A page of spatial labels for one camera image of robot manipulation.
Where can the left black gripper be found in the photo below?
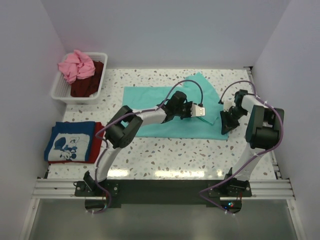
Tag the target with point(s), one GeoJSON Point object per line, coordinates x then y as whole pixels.
{"type": "Point", "coordinates": [188, 105]}

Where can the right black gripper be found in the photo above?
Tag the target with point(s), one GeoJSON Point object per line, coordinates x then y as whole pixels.
{"type": "Point", "coordinates": [227, 126]}

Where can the teal t shirt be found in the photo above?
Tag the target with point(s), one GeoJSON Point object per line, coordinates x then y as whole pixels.
{"type": "Point", "coordinates": [206, 127]}

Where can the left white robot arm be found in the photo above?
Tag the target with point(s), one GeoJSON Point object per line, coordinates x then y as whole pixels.
{"type": "Point", "coordinates": [123, 128]}

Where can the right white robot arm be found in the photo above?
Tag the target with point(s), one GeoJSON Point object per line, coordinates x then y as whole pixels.
{"type": "Point", "coordinates": [264, 130]}

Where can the dark red t shirt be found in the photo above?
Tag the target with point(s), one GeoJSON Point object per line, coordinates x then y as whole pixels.
{"type": "Point", "coordinates": [84, 88]}

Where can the pink t shirt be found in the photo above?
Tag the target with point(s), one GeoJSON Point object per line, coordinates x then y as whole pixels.
{"type": "Point", "coordinates": [76, 66]}

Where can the folded blue printed t shirt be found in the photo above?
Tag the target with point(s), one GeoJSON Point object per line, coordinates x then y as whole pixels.
{"type": "Point", "coordinates": [70, 141]}

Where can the white plastic laundry basket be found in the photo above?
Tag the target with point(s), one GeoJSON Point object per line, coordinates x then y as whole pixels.
{"type": "Point", "coordinates": [60, 90]}

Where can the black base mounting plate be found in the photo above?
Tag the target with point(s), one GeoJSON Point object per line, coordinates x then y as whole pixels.
{"type": "Point", "coordinates": [211, 193]}

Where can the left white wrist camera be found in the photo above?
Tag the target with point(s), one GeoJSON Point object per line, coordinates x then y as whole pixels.
{"type": "Point", "coordinates": [197, 111]}

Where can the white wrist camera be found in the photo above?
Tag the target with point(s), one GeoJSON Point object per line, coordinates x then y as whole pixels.
{"type": "Point", "coordinates": [227, 105]}
{"type": "Point", "coordinates": [197, 111]}

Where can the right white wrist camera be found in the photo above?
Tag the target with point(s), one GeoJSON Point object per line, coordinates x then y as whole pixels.
{"type": "Point", "coordinates": [227, 105]}

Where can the aluminium frame rail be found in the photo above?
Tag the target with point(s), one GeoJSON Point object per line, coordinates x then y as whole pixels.
{"type": "Point", "coordinates": [60, 215]}

